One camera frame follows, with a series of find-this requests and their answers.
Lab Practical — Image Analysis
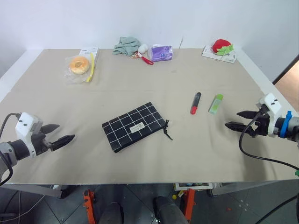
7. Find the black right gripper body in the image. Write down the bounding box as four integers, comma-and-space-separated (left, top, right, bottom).
249, 105, 271, 139

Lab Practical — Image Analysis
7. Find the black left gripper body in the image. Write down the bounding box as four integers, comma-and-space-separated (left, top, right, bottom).
30, 127, 53, 156

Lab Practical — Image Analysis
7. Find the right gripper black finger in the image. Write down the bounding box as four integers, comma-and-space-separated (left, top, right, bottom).
224, 121, 252, 135
236, 111, 260, 120

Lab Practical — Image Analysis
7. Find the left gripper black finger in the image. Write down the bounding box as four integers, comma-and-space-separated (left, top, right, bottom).
42, 124, 60, 135
50, 134, 76, 151

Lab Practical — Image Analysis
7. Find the red and black marker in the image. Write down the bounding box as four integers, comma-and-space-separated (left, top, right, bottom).
190, 91, 202, 115

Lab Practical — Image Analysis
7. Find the black grid-pattern pouch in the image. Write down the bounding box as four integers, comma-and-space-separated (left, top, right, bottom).
101, 101, 174, 154

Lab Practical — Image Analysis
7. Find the blue right wrist clip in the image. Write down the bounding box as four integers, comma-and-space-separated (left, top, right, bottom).
279, 110, 293, 139

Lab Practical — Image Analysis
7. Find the clear plastic zip bag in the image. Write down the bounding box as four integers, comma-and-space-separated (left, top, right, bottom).
63, 53, 97, 85

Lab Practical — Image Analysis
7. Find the flat white printed box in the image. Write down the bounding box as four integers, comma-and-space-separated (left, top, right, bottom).
201, 44, 237, 64

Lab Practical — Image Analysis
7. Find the orange toy donut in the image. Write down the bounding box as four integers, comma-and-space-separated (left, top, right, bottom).
69, 56, 91, 76

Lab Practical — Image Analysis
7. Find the orange table clamp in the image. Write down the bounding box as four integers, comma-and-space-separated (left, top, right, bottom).
183, 188, 196, 221
83, 189, 97, 224

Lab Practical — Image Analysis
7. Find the white tray under table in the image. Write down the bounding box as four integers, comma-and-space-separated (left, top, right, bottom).
175, 182, 214, 190

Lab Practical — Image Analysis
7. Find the red plush strawberry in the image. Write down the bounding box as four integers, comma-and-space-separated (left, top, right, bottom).
211, 39, 235, 56

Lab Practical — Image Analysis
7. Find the dark rounded shape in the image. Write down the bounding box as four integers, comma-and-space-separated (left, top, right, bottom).
152, 196, 188, 224
99, 202, 123, 224

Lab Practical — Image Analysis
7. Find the small white printed box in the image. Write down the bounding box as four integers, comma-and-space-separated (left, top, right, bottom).
79, 46, 100, 59

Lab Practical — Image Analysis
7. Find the small yellow object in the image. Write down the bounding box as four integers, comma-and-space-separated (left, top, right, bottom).
171, 189, 185, 200

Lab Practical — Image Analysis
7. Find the purple tissue pack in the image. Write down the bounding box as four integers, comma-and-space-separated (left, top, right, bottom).
147, 44, 174, 63

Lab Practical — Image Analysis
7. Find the crumpled grey-green cloth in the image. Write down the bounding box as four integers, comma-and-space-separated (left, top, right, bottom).
112, 36, 142, 57

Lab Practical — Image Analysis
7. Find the white fluffy ball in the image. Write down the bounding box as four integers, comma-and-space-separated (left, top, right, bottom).
137, 43, 150, 54

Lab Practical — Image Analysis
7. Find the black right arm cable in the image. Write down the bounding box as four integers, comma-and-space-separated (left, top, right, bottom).
239, 111, 299, 171

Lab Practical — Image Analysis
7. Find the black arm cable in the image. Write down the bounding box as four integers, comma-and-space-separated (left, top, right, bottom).
239, 111, 299, 171
0, 112, 21, 186

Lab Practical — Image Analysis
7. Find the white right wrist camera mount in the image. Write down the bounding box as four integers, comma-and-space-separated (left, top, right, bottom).
255, 93, 285, 137

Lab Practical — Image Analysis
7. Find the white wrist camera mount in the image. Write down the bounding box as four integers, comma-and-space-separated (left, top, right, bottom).
15, 112, 44, 159
255, 93, 285, 137

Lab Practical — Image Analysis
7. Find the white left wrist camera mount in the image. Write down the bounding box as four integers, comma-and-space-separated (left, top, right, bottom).
15, 112, 44, 159

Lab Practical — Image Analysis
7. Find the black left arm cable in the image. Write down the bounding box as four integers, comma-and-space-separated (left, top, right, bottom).
0, 112, 21, 186

